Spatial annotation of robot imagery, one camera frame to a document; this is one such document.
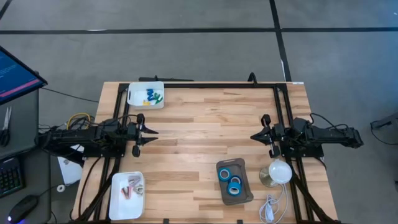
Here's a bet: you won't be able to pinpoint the white lamp cable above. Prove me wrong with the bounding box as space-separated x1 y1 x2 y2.
257 185 290 224

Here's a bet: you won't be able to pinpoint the black flat bar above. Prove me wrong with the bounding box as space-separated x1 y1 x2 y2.
138 75 195 83

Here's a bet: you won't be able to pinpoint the yellow cable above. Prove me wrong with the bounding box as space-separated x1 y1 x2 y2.
67 112 91 130

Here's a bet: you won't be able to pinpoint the smoky grey plastic bin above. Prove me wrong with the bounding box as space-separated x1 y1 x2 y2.
216 157 254 206

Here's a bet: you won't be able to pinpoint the black computer mouse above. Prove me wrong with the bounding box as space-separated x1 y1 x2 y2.
6 194 39 224

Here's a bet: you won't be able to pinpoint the grey desk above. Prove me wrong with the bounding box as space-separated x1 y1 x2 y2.
0 88 52 224

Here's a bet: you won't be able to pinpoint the thin black cable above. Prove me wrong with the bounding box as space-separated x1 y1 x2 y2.
40 87 100 104

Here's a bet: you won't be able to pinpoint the white long plastic bin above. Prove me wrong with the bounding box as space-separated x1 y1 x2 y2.
108 170 146 221

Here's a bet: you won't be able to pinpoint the black backlit keyboard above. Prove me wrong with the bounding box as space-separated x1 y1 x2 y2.
0 157 25 198

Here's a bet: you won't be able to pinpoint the white square plastic bin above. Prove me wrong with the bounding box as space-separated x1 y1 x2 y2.
126 81 165 110

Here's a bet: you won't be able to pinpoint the black stand foot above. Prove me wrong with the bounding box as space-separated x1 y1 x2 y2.
369 111 398 131

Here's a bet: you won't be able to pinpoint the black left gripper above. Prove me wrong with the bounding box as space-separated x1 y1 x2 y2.
126 113 159 158

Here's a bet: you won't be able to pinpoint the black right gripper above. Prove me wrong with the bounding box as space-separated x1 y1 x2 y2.
250 113 286 159

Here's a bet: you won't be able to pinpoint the white dome lamp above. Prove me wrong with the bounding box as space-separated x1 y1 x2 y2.
259 158 293 189

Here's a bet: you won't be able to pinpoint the black aluminium table frame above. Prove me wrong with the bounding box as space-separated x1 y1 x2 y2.
70 81 343 224

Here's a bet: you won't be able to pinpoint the light blue tape roll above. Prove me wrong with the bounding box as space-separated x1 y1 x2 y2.
226 181 243 197
217 167 233 182

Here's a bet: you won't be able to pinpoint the computer monitor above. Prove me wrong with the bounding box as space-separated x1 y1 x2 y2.
0 45 49 106

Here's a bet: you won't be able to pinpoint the lilac staple remover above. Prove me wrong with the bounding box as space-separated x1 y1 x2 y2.
127 175 142 187

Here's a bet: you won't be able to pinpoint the black handled scissors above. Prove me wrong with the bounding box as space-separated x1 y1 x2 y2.
0 105 12 147

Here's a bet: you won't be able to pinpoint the white paper sheet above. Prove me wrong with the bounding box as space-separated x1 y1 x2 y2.
57 152 85 185

